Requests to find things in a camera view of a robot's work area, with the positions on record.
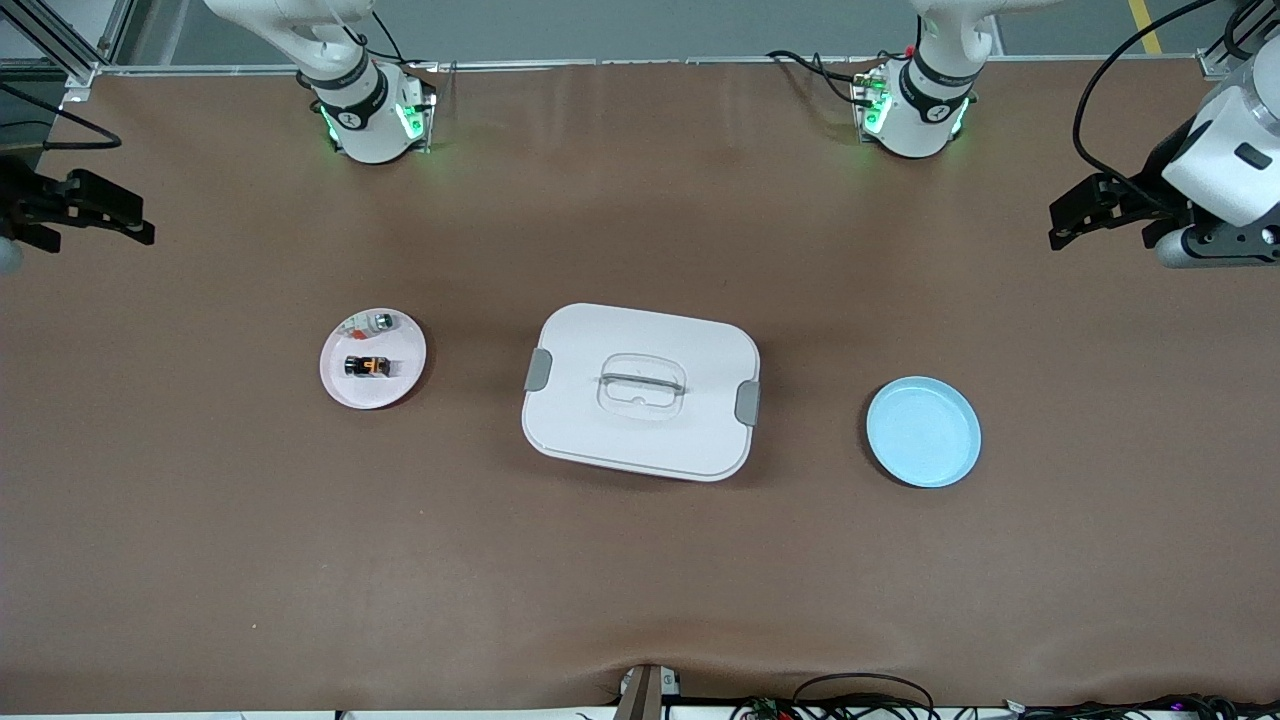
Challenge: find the metal bracket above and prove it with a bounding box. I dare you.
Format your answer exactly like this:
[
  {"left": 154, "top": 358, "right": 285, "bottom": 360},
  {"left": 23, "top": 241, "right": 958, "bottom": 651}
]
[{"left": 615, "top": 664, "right": 683, "bottom": 720}]

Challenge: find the metal table edge rail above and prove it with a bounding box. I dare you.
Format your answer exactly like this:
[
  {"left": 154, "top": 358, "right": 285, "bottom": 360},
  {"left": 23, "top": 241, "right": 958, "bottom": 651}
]
[{"left": 100, "top": 55, "right": 1216, "bottom": 77}]

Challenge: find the white lidded storage box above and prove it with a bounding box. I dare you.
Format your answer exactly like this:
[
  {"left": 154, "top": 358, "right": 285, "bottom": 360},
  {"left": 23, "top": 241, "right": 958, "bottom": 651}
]
[{"left": 521, "top": 303, "right": 762, "bottom": 483}]

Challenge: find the pink round plate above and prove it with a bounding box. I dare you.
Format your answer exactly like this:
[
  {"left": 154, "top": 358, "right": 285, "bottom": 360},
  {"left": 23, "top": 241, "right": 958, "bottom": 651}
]
[{"left": 319, "top": 307, "right": 428, "bottom": 411}]

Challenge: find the light blue round plate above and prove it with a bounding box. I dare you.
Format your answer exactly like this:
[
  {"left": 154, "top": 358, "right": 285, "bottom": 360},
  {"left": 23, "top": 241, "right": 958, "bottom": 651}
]
[{"left": 866, "top": 376, "right": 983, "bottom": 489}]

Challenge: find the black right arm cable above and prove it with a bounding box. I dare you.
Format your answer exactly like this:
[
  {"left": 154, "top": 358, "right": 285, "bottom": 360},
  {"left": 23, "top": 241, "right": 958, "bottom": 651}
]
[{"left": 0, "top": 83, "right": 124, "bottom": 153}]

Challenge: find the black cable bundle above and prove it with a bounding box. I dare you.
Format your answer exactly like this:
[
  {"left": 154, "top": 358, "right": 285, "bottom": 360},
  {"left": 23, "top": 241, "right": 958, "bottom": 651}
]
[
  {"left": 733, "top": 672, "right": 941, "bottom": 720},
  {"left": 1000, "top": 692, "right": 1280, "bottom": 720}
]

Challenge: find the black base cable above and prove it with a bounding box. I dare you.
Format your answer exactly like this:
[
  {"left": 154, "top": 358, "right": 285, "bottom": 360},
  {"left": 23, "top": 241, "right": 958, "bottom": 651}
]
[
  {"left": 766, "top": 48, "right": 883, "bottom": 111},
  {"left": 340, "top": 8, "right": 437, "bottom": 73}
]

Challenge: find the aluminium frame post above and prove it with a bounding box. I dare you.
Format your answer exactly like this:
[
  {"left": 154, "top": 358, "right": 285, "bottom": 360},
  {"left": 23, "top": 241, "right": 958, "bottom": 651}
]
[
  {"left": 1198, "top": 0, "right": 1280, "bottom": 81},
  {"left": 0, "top": 0, "right": 136, "bottom": 93}
]

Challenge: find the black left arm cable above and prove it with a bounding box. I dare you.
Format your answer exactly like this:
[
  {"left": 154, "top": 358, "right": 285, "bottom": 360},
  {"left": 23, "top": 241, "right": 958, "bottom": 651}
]
[{"left": 1072, "top": 0, "right": 1217, "bottom": 203}]

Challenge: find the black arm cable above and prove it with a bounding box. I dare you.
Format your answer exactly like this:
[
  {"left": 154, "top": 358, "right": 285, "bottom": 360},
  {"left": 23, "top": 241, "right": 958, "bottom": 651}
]
[
  {"left": 0, "top": 83, "right": 124, "bottom": 153},
  {"left": 1072, "top": 0, "right": 1217, "bottom": 203}
]

